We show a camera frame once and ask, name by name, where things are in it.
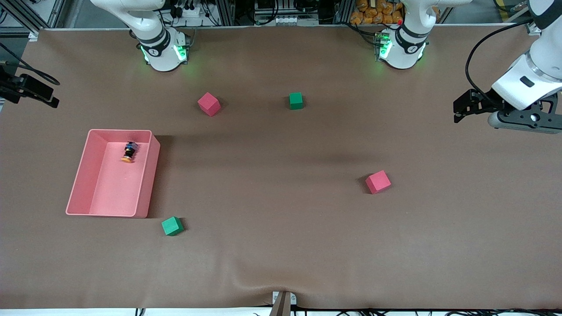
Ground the pink foam cube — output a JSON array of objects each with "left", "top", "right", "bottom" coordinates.
[
  {"left": 197, "top": 92, "right": 221, "bottom": 117},
  {"left": 365, "top": 170, "right": 392, "bottom": 194}
]

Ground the pink plastic tray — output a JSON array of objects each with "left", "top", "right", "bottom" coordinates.
[{"left": 65, "top": 129, "right": 161, "bottom": 219}]

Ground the orange snack bag pile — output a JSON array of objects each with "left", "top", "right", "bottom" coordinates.
[{"left": 350, "top": 0, "right": 404, "bottom": 25}]

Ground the white power strip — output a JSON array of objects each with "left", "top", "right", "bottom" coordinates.
[{"left": 173, "top": 0, "right": 205, "bottom": 19}]

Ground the brown table cloth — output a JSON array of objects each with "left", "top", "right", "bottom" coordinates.
[{"left": 0, "top": 24, "right": 562, "bottom": 310}]

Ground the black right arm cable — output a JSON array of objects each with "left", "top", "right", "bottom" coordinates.
[{"left": 0, "top": 42, "right": 61, "bottom": 86}]

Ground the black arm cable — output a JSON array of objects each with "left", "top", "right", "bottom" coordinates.
[
  {"left": 465, "top": 20, "right": 534, "bottom": 101},
  {"left": 0, "top": 42, "right": 61, "bottom": 86}
]

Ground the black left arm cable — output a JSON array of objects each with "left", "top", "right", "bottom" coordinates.
[{"left": 465, "top": 20, "right": 534, "bottom": 101}]

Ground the grey camera stand bracket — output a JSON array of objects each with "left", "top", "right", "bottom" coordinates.
[{"left": 269, "top": 291, "right": 298, "bottom": 316}]

